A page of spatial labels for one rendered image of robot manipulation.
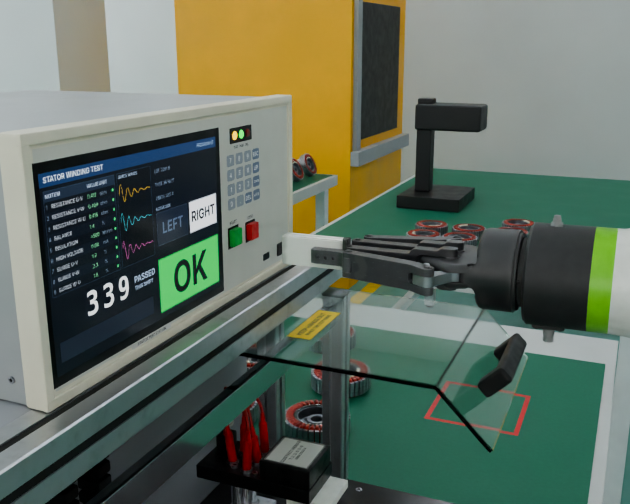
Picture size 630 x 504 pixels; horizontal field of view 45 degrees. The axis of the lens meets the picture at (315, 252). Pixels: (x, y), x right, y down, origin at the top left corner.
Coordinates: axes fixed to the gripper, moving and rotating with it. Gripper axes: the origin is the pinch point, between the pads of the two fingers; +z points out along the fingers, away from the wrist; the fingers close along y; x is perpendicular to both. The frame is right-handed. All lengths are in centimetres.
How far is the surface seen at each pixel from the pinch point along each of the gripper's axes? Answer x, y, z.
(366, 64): 9, 350, 115
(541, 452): -43, 46, -20
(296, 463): -25.6, 1.7, 3.3
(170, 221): 4.7, -11.4, 9.5
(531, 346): -43, 91, -12
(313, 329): -11.1, 6.4, 3.1
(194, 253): 0.8, -7.7, 9.5
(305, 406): -39, 40, 19
